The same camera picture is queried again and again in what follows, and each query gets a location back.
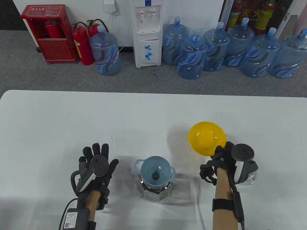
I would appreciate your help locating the person's left hand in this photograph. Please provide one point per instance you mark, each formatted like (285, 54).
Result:
(97, 149)

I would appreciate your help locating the person's right hand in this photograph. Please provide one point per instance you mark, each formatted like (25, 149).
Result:
(221, 155)

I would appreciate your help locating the yellow plastic bowl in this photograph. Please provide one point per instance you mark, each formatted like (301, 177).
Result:
(203, 139)

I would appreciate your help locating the clear glass jar lid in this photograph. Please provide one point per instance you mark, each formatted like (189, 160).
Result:
(250, 180)

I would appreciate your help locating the light blue plastic funnel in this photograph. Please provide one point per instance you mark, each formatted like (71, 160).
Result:
(148, 167)

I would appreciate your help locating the clear glass jar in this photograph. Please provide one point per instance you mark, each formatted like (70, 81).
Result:
(156, 194)

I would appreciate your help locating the person's right forearm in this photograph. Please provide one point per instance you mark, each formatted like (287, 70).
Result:
(224, 186)

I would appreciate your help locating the person's left forearm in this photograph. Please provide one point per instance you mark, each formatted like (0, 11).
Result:
(93, 201)

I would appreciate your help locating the black left hand controller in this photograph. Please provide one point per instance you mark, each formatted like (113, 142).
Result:
(98, 165)

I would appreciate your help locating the black hand controller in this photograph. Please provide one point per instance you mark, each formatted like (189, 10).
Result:
(242, 152)
(98, 165)

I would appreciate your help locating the black right hand controller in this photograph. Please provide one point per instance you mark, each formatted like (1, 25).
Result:
(242, 152)

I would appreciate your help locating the black battery pack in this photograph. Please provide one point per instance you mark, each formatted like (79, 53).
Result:
(76, 219)

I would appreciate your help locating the large blue water bottle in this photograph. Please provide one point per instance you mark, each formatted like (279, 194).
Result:
(105, 52)

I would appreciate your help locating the row of blue water jugs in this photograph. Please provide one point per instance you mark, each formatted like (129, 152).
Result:
(191, 57)

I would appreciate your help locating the red fire extinguisher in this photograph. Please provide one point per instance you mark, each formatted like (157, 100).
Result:
(82, 48)
(92, 30)

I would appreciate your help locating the red fire extinguisher cabinet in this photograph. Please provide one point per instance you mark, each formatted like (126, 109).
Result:
(56, 50)

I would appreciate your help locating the white water dispenser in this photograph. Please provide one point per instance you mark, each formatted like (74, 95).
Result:
(147, 52)

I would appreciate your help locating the red extinguisher inside cabinet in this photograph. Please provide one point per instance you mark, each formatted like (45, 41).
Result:
(54, 31)

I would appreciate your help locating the glass-door fire cabinet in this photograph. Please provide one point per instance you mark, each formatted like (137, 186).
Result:
(259, 14)

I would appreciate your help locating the white wall box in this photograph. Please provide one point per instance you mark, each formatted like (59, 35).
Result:
(110, 7)

